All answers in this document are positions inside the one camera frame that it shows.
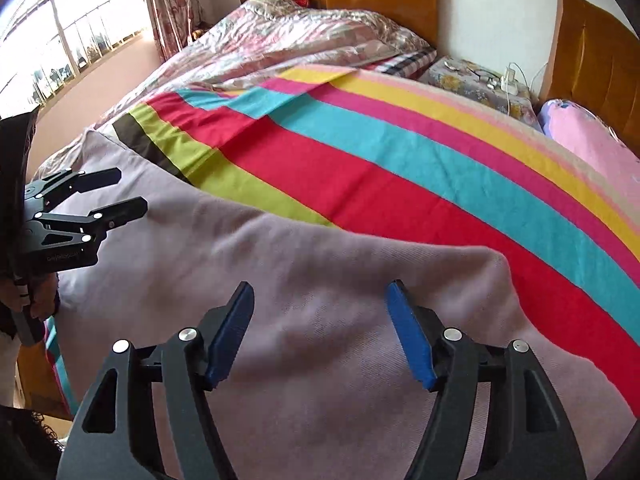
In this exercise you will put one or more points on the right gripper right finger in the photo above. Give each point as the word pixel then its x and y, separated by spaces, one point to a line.
pixel 496 414

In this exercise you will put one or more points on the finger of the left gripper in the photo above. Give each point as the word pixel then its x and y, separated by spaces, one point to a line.
pixel 107 212
pixel 60 186

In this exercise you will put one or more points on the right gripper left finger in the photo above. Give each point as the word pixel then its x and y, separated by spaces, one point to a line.
pixel 146 401

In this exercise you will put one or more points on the lilac sweatpants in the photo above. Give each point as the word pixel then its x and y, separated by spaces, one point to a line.
pixel 320 388

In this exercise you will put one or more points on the left forearm white sleeve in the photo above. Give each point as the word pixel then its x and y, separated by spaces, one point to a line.
pixel 16 138

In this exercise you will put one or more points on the left hand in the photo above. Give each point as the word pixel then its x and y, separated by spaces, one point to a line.
pixel 44 302

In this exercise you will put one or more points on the black fringed scarf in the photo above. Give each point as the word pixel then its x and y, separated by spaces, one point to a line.
pixel 29 447

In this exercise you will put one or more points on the window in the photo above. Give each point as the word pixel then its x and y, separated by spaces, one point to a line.
pixel 47 44

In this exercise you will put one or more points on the pink floral curtain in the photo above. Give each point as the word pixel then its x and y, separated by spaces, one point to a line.
pixel 173 23

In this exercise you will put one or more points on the pink floral quilt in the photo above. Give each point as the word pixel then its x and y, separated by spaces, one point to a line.
pixel 256 41

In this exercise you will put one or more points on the rainbow striped blanket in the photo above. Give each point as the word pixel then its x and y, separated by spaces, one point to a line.
pixel 373 155

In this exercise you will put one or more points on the pink bed sheet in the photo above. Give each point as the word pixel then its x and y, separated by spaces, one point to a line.
pixel 586 136

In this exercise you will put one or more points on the nightstand with floral cloth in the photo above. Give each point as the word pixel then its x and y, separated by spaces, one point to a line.
pixel 481 85

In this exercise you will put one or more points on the plaid bed sheet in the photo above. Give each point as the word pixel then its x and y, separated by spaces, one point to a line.
pixel 410 65

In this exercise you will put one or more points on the right wooden headboard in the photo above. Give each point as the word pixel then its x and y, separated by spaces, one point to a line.
pixel 594 61

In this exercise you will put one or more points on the wooden bed frame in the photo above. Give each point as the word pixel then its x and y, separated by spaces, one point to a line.
pixel 41 390

